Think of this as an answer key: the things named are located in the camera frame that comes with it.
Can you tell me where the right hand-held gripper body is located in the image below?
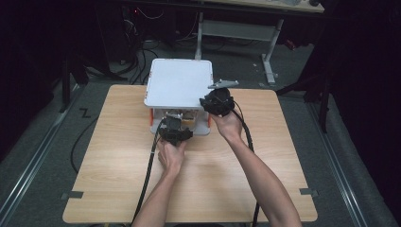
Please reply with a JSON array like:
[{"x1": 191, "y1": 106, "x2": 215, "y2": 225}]
[{"x1": 206, "y1": 79, "x2": 239, "y2": 117}]

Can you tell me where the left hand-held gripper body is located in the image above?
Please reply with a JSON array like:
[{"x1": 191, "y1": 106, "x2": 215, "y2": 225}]
[{"x1": 158, "y1": 112, "x2": 194, "y2": 147}]

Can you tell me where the white two-tier shoe rack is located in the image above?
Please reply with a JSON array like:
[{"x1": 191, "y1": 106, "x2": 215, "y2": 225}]
[{"x1": 144, "y1": 58, "x2": 217, "y2": 136}]

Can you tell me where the person's left hand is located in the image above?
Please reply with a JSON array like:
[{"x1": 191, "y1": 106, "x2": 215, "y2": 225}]
[{"x1": 157, "y1": 140, "x2": 187, "y2": 176}]

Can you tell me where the person's right hand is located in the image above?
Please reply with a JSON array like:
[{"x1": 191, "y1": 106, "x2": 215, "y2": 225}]
[{"x1": 210, "y1": 110, "x2": 246, "y2": 145}]

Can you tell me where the wooden desk with grey legs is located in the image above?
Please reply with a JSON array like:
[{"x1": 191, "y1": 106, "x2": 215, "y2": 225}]
[{"x1": 193, "y1": 0, "x2": 325, "y2": 86}]

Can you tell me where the black metal stand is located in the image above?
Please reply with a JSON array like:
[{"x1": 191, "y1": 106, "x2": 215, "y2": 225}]
[
  {"x1": 59, "y1": 56, "x2": 90, "y2": 114},
  {"x1": 276, "y1": 71, "x2": 333, "y2": 134}
]

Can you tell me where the grey tape piece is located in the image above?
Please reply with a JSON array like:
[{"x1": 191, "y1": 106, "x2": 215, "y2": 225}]
[
  {"x1": 61, "y1": 190, "x2": 85, "y2": 201},
  {"x1": 299, "y1": 187, "x2": 320, "y2": 199}
]

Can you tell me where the right hand-held gripper black cable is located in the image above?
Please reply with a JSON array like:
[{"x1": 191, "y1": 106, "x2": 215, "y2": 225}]
[{"x1": 231, "y1": 99, "x2": 261, "y2": 227}]

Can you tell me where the hand-held gripper black cable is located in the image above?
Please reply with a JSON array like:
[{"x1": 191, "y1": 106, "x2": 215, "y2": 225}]
[
  {"x1": 131, "y1": 117, "x2": 167, "y2": 225},
  {"x1": 231, "y1": 99, "x2": 261, "y2": 227}
]

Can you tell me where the left hand-held gripper black cable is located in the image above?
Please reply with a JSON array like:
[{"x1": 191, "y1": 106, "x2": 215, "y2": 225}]
[{"x1": 131, "y1": 117, "x2": 167, "y2": 225}]

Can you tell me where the tangle of black cables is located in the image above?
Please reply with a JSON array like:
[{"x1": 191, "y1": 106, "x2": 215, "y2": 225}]
[{"x1": 121, "y1": 6, "x2": 166, "y2": 86}]

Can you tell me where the thin black floor cable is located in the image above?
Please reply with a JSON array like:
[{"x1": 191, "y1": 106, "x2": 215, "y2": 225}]
[{"x1": 69, "y1": 115, "x2": 99, "y2": 174}]

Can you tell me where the metal floor rail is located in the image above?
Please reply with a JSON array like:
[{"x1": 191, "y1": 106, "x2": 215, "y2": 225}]
[
  {"x1": 306, "y1": 103, "x2": 369, "y2": 227},
  {"x1": 0, "y1": 84, "x2": 83, "y2": 227}
]

